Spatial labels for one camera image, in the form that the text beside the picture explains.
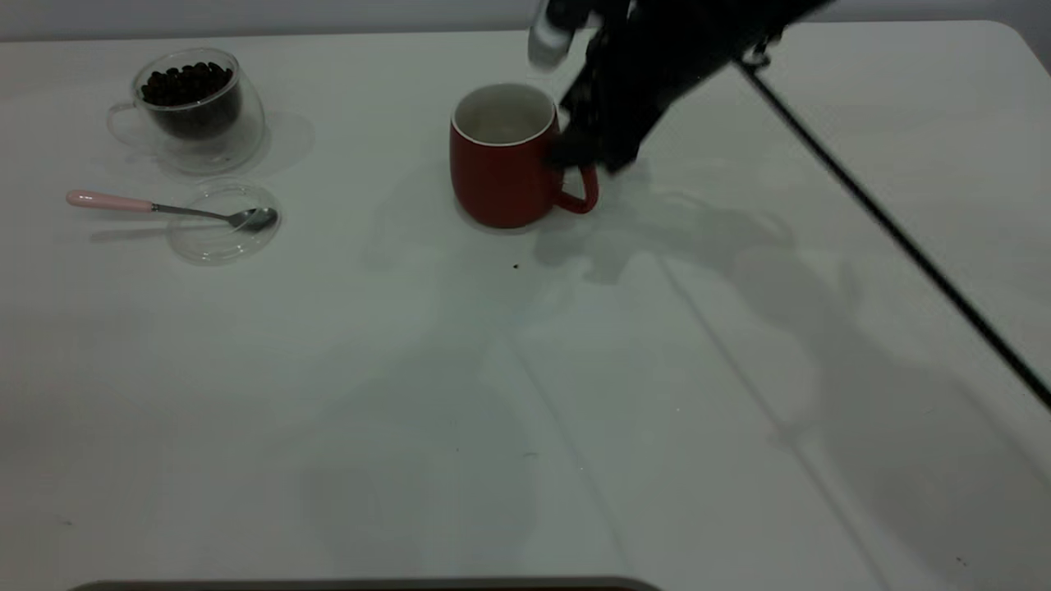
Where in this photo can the clear double-wall glass cup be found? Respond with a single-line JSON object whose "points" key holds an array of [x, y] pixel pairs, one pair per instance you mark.
{"points": [[205, 152]]}

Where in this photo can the red ceramic mug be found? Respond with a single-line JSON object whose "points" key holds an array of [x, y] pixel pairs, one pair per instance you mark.
{"points": [[501, 180]]}

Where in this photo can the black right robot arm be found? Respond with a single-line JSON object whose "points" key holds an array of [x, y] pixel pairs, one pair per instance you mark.
{"points": [[780, 20]]}

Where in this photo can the dark coffee beans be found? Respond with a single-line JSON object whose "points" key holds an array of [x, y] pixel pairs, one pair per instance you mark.
{"points": [[189, 82]]}

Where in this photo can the clear glass saucer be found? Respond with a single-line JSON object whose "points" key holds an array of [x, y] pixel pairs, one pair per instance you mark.
{"points": [[222, 242]]}

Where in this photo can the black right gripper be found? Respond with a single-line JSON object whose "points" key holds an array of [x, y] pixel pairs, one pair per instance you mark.
{"points": [[649, 57]]}

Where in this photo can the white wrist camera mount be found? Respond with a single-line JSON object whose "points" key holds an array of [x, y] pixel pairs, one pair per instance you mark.
{"points": [[546, 37]]}

